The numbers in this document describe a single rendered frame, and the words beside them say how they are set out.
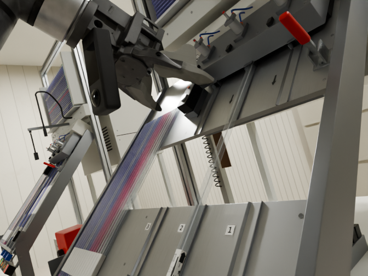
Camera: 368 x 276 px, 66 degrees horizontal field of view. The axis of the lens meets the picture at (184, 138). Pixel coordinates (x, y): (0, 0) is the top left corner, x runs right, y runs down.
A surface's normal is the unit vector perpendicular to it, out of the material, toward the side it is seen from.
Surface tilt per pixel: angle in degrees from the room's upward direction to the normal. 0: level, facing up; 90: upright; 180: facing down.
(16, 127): 90
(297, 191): 90
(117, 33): 90
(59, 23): 135
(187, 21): 90
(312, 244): 43
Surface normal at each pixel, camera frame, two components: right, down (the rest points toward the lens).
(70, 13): 0.43, 0.22
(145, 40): 0.59, -0.22
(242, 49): -0.37, 0.78
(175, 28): -0.76, 0.18
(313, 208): -0.72, -0.58
